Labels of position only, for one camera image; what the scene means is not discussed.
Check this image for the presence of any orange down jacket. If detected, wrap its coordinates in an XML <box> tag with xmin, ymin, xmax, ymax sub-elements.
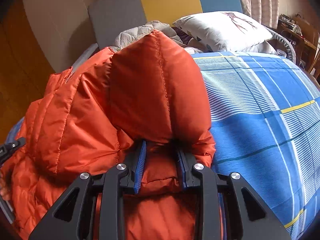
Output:
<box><xmin>1</xmin><ymin>30</ymin><xmax>215</xmax><ymax>239</ymax></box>

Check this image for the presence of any blue plaid bed sheet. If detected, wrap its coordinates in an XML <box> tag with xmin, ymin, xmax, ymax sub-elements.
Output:
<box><xmin>5</xmin><ymin>51</ymin><xmax>320</xmax><ymax>240</ymax></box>

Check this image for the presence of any wooden desk with clutter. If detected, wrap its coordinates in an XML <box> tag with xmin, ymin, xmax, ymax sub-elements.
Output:
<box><xmin>277</xmin><ymin>14</ymin><xmax>319</xmax><ymax>74</ymax></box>

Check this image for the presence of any beige quilted blanket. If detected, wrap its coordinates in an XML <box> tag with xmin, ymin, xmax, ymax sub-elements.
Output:
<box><xmin>110</xmin><ymin>20</ymin><xmax>184</xmax><ymax>52</ymax></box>

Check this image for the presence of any white printed pillow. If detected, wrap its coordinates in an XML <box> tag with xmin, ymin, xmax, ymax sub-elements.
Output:
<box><xmin>173</xmin><ymin>11</ymin><xmax>272</xmax><ymax>51</ymax></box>

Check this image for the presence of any grey yellow blue headboard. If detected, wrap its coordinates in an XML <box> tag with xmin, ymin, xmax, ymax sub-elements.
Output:
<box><xmin>88</xmin><ymin>0</ymin><xmax>242</xmax><ymax>49</ymax></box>

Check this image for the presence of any striped pink curtain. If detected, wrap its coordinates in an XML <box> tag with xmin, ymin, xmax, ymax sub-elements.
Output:
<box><xmin>240</xmin><ymin>0</ymin><xmax>279</xmax><ymax>29</ymax></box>

